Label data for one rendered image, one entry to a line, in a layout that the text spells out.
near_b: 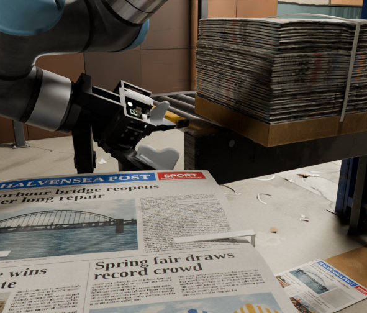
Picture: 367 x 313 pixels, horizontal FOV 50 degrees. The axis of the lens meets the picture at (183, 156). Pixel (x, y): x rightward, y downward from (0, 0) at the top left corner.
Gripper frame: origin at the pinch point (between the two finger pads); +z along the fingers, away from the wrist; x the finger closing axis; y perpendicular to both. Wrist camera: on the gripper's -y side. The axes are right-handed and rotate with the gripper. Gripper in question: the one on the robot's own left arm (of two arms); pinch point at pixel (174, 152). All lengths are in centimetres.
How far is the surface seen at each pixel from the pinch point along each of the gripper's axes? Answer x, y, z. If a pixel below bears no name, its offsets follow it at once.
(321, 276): 10, -53, 115
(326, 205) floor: 64, -66, 169
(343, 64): 14.8, 22.4, 27.8
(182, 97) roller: 52, -25, 30
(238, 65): 19.0, 9.9, 12.2
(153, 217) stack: -20.5, 10.1, -13.4
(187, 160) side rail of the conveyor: 10.0, -10.8, 12.6
